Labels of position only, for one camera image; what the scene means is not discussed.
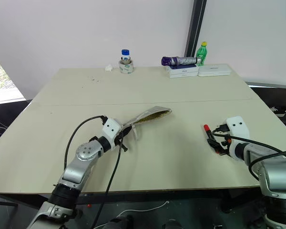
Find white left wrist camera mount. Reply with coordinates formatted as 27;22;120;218
101;118;123;151

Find blue capped small bottle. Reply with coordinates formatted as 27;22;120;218
121;49;131;63

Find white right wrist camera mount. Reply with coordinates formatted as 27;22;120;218
225;115;251;160

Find black left wrist cable loop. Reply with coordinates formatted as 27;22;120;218
63;115;108;170

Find long black hanging cable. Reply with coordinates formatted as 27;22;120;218
92;130;124;229

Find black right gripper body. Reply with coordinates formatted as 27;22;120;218
214;123;232;156

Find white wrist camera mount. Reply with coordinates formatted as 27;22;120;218
225;115;251;160
101;118;123;151

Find red capped black marker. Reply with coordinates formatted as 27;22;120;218
203;124;215;142

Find flat white box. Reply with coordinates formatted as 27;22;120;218
197;63;231;77

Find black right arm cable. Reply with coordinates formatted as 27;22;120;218
211;128;286;182

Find bright window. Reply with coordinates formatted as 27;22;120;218
0;51;27;105

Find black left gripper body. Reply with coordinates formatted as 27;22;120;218
121;125;133;137

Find dark rounded shape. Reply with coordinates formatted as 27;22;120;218
102;214;134;229

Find white tape roll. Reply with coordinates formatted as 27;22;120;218
118;59;134;74

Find dark vertical wall pillar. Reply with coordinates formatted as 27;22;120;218
184;0;207;64

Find white box with purple label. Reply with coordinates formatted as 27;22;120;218
166;63;199;79

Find green plastic bottle yellow cap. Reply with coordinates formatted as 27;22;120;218
196;41;208;67

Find thin white floor cable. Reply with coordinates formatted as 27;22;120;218
116;200;170;218

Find silver foil snack bag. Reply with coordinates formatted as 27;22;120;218
122;105;173;141

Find folded purple grey umbrella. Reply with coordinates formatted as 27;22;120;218
161;56;199;67

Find black and white shoe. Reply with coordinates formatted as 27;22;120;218
269;105;286;117

